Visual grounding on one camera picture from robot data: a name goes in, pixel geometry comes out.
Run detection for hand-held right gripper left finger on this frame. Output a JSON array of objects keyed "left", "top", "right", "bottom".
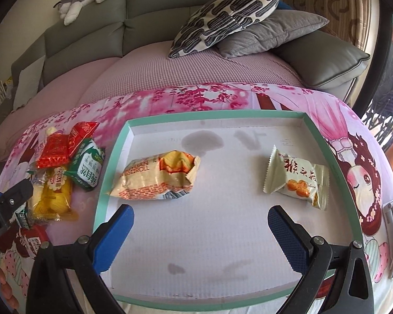
[{"left": 26, "top": 204, "right": 135, "bottom": 314}]

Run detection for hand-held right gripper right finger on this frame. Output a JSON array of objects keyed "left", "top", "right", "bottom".
[{"left": 268, "top": 205, "right": 375, "bottom": 314}]

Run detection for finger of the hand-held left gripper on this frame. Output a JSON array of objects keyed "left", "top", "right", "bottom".
[{"left": 0, "top": 180, "right": 34, "bottom": 218}]

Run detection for green white snack packet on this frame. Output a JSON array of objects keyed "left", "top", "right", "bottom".
[
  {"left": 64, "top": 138, "right": 105, "bottom": 192},
  {"left": 15, "top": 203, "right": 31, "bottom": 230}
]

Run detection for yellow chips snack packet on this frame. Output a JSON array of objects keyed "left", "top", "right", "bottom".
[{"left": 28, "top": 167, "right": 79, "bottom": 223}]

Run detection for teal-edged white tray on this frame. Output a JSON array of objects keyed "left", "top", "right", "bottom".
[{"left": 92, "top": 111, "right": 367, "bottom": 311}]

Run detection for dark red snack packet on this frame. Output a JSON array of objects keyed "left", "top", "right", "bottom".
[{"left": 15, "top": 224, "right": 50, "bottom": 259}]

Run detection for red gold-patterned snack packet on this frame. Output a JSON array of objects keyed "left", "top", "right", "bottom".
[{"left": 36, "top": 133, "right": 69, "bottom": 169}]

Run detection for cream snack packet orange fruits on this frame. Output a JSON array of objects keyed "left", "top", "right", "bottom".
[{"left": 263, "top": 144, "right": 330, "bottom": 210}]

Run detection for beige brick-print snack packet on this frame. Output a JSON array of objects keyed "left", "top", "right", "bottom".
[{"left": 105, "top": 150, "right": 201, "bottom": 201}]

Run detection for red flower-print snack packet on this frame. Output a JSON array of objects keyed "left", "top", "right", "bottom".
[{"left": 67, "top": 122, "right": 100, "bottom": 158}]

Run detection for colourful printed papers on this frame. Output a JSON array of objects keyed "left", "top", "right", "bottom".
[{"left": 0, "top": 77, "right": 14, "bottom": 105}]

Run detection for pink waffle sofa cover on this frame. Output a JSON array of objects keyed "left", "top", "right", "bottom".
[{"left": 0, "top": 41, "right": 303, "bottom": 153}]

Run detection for pink printed blanket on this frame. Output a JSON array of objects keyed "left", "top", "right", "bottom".
[{"left": 0, "top": 83, "right": 393, "bottom": 314}]

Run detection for black metal rack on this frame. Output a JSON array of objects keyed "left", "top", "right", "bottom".
[{"left": 360, "top": 23, "right": 393, "bottom": 151}]

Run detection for grey sofa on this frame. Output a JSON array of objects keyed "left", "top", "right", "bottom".
[{"left": 0, "top": 0, "right": 371, "bottom": 158}]

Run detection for grey pillow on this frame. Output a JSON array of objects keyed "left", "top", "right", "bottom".
[{"left": 214, "top": 9, "right": 330, "bottom": 59}]

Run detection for black white patterned pillow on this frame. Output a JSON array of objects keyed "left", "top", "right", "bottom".
[{"left": 168, "top": 0, "right": 283, "bottom": 59}]

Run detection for beige patterned curtain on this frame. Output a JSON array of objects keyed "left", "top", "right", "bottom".
[{"left": 275, "top": 0, "right": 380, "bottom": 53}]

